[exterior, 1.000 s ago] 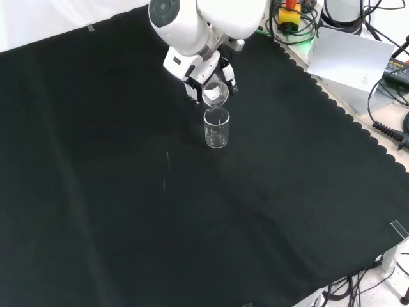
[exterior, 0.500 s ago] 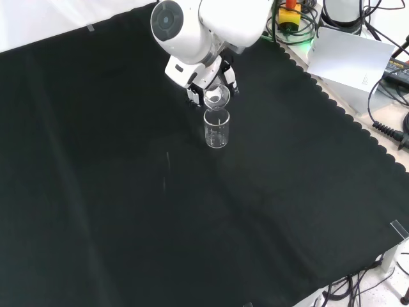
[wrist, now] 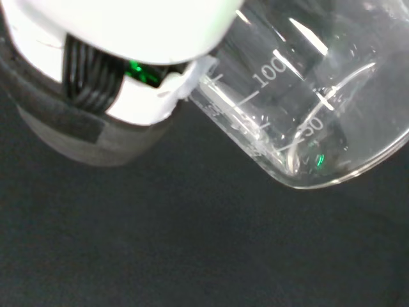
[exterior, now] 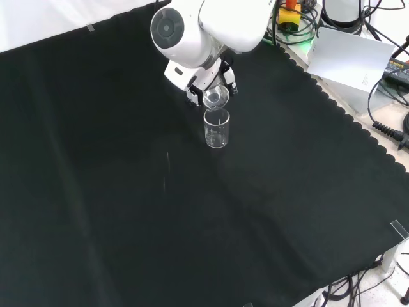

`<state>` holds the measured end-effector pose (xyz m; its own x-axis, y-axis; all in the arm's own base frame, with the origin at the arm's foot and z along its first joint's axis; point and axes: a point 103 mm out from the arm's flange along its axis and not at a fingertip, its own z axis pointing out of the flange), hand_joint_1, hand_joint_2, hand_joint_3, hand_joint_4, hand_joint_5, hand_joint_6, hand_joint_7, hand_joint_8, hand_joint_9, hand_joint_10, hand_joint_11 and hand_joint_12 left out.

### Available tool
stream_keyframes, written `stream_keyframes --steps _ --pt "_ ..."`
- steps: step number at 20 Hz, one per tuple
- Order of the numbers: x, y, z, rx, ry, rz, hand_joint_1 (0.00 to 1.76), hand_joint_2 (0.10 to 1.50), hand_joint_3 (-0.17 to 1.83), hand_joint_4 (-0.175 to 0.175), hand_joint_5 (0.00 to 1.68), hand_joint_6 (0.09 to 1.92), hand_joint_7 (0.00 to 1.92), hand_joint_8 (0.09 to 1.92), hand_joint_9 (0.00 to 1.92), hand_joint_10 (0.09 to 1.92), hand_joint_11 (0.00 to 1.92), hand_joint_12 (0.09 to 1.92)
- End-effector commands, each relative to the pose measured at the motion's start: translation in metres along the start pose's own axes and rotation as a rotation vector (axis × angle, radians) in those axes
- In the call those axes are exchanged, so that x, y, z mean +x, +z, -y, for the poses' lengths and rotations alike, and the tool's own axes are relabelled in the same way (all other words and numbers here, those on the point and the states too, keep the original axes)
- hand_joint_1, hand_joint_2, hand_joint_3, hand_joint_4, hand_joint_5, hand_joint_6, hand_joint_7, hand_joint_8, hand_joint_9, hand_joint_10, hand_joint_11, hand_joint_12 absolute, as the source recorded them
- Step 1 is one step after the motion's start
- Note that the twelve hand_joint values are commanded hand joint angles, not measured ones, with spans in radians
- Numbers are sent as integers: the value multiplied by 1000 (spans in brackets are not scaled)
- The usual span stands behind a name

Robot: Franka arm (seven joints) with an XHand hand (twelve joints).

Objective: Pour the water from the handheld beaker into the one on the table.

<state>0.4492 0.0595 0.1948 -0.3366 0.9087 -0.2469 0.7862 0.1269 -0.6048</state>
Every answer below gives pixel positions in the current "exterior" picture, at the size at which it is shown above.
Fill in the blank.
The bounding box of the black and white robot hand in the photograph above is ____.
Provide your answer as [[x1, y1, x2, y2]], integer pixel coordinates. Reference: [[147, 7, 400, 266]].
[[164, 55, 239, 106]]

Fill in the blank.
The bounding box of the clear glass beaker with water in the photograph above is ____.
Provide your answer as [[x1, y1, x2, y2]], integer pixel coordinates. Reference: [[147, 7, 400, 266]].
[[201, 84, 230, 112]]

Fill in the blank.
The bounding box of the clear graduated glass beaker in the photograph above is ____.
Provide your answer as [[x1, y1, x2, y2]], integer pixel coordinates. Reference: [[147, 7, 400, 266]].
[[203, 108, 231, 150]]

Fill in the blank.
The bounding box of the yellow stop button box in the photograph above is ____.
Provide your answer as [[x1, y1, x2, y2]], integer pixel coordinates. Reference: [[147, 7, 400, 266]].
[[276, 0, 302, 34]]

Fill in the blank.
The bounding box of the black scalloped table cloth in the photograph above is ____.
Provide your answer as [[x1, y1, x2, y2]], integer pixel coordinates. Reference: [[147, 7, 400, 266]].
[[0, 0, 409, 307]]

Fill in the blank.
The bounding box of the black power adapter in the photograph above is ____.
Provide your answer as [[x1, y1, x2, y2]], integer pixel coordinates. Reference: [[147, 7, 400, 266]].
[[382, 54, 409, 86]]

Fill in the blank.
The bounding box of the dark green coiled cable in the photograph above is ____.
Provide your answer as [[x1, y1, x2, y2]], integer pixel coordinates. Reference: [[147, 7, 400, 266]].
[[265, 0, 319, 46]]

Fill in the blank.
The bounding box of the black cable with ribbed plug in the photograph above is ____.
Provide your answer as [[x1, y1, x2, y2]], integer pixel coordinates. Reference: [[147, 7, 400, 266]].
[[366, 75, 409, 152]]

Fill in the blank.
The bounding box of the black floor cable bundle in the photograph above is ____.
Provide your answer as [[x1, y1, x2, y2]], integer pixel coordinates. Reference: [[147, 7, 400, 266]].
[[314, 267, 409, 307]]

